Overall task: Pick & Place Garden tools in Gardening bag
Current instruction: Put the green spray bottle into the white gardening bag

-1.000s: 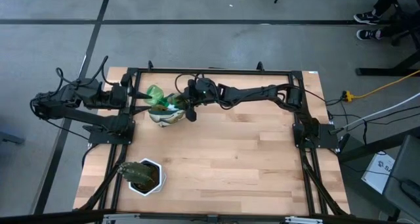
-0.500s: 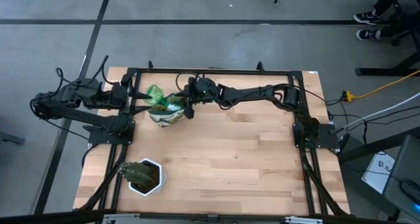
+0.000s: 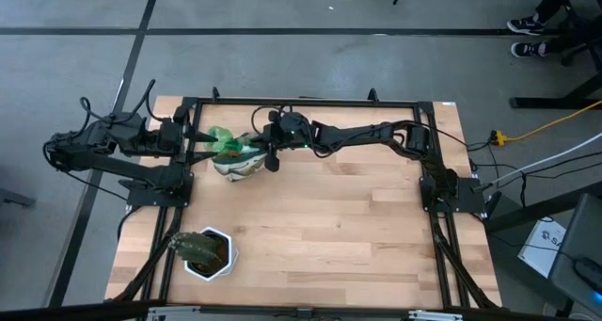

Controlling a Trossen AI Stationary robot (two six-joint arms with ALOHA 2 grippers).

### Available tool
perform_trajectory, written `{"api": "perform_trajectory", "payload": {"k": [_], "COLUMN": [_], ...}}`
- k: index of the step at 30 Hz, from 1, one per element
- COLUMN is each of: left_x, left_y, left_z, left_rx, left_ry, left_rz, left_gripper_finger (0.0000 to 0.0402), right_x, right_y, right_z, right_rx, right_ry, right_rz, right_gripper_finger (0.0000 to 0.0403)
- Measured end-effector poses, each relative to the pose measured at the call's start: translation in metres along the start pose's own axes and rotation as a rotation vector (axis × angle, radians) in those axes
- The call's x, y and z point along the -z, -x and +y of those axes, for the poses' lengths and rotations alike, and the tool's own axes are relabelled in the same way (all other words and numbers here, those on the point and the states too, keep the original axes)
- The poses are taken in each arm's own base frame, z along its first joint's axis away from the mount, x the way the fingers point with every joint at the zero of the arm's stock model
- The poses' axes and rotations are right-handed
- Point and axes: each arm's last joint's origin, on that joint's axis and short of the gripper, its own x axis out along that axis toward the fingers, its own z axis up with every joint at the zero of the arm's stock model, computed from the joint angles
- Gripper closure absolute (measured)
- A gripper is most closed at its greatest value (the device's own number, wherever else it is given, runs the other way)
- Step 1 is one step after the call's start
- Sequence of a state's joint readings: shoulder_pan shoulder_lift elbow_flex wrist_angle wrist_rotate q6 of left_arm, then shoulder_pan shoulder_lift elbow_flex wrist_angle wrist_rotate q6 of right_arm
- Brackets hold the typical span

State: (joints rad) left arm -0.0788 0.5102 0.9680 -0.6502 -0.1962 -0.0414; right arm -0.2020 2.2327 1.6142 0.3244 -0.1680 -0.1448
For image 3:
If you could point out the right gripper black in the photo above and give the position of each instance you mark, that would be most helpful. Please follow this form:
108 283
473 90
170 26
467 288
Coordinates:
287 130

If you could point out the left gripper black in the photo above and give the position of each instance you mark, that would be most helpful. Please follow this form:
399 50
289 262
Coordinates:
171 137

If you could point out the green plastic spray bottle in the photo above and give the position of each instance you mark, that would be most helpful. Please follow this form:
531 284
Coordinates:
223 139

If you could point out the green and beige gardening bag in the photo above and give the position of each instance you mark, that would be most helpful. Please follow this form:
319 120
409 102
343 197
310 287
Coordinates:
240 168

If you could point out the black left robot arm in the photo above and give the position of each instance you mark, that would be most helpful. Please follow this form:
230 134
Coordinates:
113 139

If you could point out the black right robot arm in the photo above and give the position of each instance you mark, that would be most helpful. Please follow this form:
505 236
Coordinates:
357 133

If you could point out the green cactus plant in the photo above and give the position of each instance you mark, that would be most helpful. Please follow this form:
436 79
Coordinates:
195 248

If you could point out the white hexagonal plant pot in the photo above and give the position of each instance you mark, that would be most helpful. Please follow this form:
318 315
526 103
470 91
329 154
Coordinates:
230 255

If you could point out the person's shoe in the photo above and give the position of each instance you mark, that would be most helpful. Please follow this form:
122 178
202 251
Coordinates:
527 49
524 24

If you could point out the black desk leg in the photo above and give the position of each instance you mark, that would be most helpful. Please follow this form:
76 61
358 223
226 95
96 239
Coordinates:
555 102

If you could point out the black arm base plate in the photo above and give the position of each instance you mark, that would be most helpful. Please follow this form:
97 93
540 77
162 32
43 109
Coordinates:
465 198
160 196

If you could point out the black aluminium table frame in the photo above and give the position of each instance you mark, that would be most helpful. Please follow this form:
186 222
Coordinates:
353 101

